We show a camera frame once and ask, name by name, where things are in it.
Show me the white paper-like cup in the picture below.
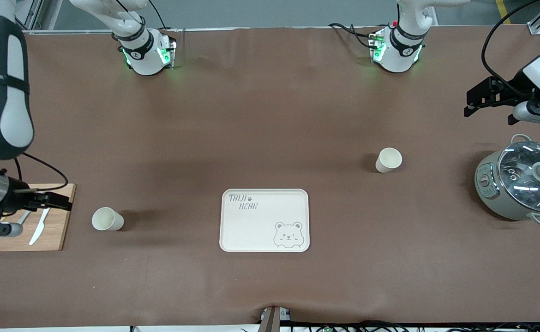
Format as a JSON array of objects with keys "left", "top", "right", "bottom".
[
  {"left": 375, "top": 147, "right": 403, "bottom": 174},
  {"left": 91, "top": 207, "right": 125, "bottom": 231}
]

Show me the bamboo cutting board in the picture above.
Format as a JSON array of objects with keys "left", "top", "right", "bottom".
[{"left": 0, "top": 184, "right": 77, "bottom": 252}]

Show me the white plastic knife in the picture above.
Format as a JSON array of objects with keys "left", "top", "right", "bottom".
[{"left": 29, "top": 207, "right": 51, "bottom": 246}]

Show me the glass pot lid with knob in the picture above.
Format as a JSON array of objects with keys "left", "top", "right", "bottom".
[{"left": 498, "top": 141, "right": 540, "bottom": 211}]

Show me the grey pot with glass lid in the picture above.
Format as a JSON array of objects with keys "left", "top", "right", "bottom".
[{"left": 474, "top": 134, "right": 540, "bottom": 226}]

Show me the brown table cover mat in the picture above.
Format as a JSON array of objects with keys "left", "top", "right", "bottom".
[{"left": 0, "top": 25, "right": 540, "bottom": 329}]

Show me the cream tray with bear print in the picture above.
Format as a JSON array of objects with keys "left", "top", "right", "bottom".
[{"left": 219, "top": 188, "right": 310, "bottom": 253}]

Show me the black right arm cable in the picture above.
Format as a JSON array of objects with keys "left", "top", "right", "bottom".
[{"left": 14, "top": 0, "right": 167, "bottom": 192}]

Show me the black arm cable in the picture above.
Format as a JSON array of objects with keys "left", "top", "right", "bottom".
[
  {"left": 14, "top": 0, "right": 167, "bottom": 192},
  {"left": 481, "top": 0, "right": 540, "bottom": 86}
]

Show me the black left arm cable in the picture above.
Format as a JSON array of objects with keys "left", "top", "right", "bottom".
[{"left": 481, "top": 0, "right": 540, "bottom": 86}]

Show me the black base cable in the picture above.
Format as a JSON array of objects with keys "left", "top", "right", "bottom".
[{"left": 329, "top": 22, "right": 377, "bottom": 50}]

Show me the metal table edge bracket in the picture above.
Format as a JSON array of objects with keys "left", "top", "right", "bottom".
[{"left": 257, "top": 306, "right": 294, "bottom": 332}]

